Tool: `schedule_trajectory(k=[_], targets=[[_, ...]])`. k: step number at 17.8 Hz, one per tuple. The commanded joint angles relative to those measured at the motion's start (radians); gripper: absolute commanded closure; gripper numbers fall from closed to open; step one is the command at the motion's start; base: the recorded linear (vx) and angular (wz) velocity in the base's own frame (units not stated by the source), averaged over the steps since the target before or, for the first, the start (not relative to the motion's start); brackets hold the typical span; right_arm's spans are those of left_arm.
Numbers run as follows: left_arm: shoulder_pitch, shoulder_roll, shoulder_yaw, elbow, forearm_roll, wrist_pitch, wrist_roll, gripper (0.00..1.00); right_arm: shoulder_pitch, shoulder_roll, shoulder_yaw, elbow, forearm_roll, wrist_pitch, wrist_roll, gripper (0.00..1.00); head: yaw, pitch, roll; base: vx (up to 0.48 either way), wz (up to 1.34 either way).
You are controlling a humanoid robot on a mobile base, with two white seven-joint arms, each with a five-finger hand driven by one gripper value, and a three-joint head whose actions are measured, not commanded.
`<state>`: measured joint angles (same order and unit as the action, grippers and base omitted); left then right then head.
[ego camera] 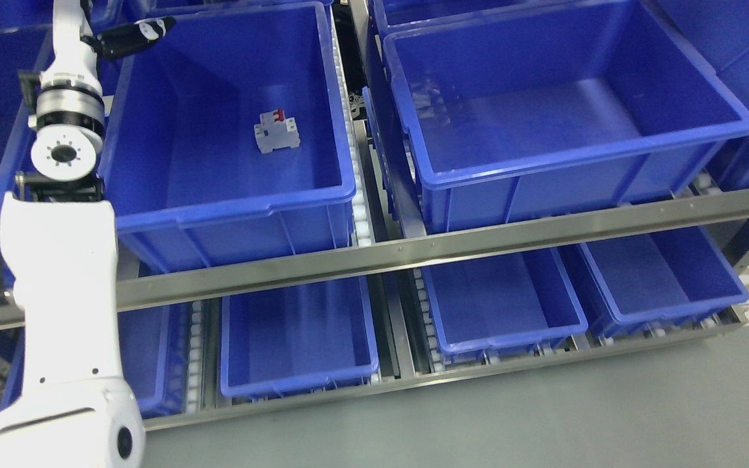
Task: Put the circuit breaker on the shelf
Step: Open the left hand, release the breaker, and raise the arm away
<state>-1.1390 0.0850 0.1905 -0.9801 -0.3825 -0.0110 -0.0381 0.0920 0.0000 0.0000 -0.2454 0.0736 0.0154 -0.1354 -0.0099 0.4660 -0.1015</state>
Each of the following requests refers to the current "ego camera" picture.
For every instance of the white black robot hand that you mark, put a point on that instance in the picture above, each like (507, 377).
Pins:
(77, 48)

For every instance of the white red circuit breaker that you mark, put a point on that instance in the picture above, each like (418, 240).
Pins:
(276, 131)

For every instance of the blue bin lower middle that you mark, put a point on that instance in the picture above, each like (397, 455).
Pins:
(294, 340)

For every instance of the blue bin far right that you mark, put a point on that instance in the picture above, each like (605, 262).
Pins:
(629, 285)

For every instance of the blue bin lower shelf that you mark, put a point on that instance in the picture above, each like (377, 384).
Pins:
(154, 344)

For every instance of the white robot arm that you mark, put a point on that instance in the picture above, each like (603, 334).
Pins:
(58, 239)

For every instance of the large blue bin right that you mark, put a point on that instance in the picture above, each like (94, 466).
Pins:
(553, 110)

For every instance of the blue bin lower right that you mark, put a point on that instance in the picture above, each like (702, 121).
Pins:
(501, 306)

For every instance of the blue bin with breaker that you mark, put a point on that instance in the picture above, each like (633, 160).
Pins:
(181, 166)

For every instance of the metal shelf rack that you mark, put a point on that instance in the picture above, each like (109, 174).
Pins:
(401, 245)

